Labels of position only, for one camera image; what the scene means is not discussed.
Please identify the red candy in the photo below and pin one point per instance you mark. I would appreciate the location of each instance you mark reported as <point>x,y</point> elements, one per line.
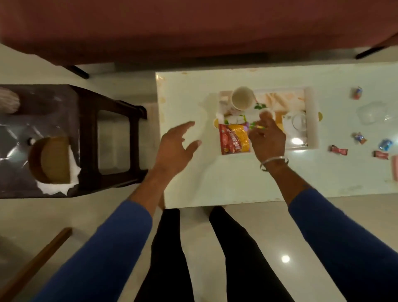
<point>381,155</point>
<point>339,150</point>

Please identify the pink container lid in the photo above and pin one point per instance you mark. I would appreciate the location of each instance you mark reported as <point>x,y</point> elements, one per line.
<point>395,168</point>

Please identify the red sofa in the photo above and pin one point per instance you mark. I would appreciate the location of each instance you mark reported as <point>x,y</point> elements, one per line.
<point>186,28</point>

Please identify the silver bangle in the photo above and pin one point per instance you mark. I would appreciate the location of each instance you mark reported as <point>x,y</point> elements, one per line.
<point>273,158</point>

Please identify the person's left forearm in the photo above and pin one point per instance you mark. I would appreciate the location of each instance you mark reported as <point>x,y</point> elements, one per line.
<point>102,249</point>

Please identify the person's right forearm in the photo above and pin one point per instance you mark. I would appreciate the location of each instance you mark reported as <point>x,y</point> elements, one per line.
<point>335,224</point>

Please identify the floral mug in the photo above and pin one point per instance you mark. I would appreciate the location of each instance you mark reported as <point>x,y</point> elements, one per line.
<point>242,98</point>
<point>9,101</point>

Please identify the orange blue candy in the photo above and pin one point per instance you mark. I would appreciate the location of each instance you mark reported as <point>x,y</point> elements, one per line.
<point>357,93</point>
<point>360,138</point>

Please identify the white paper napkins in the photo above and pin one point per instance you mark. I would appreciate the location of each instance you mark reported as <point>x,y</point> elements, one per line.
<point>49,189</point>

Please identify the person's right leg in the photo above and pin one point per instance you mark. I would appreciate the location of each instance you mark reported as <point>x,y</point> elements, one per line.
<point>245,264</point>

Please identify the person's right hand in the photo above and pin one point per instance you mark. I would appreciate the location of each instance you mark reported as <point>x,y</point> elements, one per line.
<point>270,143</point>

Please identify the brown wooden napkin holder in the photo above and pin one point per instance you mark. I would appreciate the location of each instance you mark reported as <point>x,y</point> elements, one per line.
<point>54,160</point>

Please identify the person's left hand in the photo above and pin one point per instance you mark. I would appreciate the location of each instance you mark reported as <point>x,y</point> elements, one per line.
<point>172,152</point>

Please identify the white leaf print tray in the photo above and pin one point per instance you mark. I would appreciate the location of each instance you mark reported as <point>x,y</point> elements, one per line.
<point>311,124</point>

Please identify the clear plastic film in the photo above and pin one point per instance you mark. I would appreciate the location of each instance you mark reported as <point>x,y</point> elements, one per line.
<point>12,146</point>

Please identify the red yellow snack packet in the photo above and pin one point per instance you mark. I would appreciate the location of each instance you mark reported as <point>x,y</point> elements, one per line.
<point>233,140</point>

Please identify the person's left leg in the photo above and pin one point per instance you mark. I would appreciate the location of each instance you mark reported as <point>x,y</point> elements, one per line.
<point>168,264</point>

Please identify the person's leg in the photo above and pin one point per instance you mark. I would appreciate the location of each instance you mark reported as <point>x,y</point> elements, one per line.
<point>168,264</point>
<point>245,264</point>

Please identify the dark brown stool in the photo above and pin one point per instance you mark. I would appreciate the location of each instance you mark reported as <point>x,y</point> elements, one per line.
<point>90,130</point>

